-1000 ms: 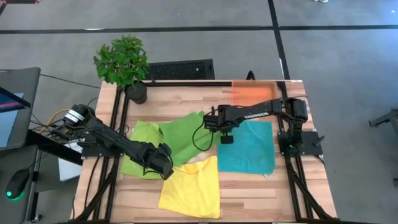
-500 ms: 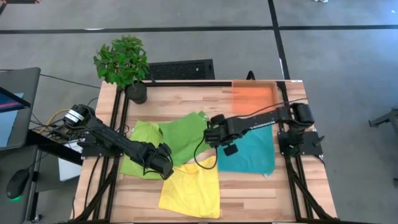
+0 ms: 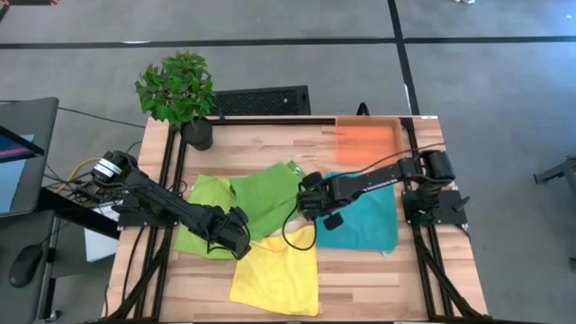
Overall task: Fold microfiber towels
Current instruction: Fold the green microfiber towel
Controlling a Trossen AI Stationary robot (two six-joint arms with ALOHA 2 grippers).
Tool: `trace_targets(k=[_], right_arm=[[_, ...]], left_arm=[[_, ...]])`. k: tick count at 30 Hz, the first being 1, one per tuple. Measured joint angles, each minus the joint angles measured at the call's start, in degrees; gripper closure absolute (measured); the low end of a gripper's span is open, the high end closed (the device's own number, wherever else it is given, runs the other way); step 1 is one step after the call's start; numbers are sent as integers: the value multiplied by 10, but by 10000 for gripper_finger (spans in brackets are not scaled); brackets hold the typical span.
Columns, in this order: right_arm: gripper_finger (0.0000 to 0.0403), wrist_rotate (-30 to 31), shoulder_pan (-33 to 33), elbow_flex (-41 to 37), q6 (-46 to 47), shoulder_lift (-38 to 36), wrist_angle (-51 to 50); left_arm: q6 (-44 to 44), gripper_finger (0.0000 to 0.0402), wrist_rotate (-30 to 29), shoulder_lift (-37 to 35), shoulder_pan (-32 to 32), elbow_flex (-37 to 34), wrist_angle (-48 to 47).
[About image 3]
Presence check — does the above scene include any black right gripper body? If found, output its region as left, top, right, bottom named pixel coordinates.
left=297, top=177, right=350, bottom=221

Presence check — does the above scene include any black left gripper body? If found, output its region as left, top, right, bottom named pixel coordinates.
left=197, top=204, right=253, bottom=261

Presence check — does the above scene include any teal microfiber towel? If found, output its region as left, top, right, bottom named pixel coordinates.
left=314, top=171, right=400, bottom=254

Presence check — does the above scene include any lime green microfiber towel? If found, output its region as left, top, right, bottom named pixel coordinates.
left=173, top=174, right=239, bottom=261

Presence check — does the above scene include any yellow microfiber towel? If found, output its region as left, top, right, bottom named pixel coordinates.
left=229, top=223, right=321, bottom=317

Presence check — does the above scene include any orange translucent plastic bin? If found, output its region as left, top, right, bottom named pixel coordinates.
left=335, top=115, right=405, bottom=168

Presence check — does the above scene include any black plant pot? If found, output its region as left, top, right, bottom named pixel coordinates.
left=181, top=117, right=214, bottom=152

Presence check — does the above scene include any black perforated panel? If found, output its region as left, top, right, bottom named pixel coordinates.
left=211, top=85, right=311, bottom=116

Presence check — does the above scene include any white paper sheet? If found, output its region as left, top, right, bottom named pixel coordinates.
left=84, top=202, right=119, bottom=263

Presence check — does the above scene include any green leafy small tree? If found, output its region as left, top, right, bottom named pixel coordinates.
left=134, top=49, right=215, bottom=130

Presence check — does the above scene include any black computer mouse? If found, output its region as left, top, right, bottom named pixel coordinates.
left=8, top=244, right=44, bottom=289

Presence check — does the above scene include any grey laptop with screen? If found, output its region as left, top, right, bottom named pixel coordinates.
left=0, top=96, right=59, bottom=217

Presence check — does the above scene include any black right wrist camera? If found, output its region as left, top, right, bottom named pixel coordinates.
left=300, top=170, right=324, bottom=190

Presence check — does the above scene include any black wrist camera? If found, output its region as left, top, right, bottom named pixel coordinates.
left=228, top=205, right=250, bottom=226
left=300, top=170, right=324, bottom=190

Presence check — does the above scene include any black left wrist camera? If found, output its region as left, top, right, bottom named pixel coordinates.
left=228, top=205, right=250, bottom=226

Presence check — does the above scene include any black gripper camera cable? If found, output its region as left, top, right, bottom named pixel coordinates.
left=281, top=204, right=319, bottom=252

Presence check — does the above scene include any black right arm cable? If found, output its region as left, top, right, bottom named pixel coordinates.
left=332, top=142, right=446, bottom=181

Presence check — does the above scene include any black aluminium extrusion frame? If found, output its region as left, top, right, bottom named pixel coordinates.
left=101, top=115, right=490, bottom=323

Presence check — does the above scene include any yellow cable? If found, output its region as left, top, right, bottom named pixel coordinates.
left=56, top=157, right=103, bottom=194

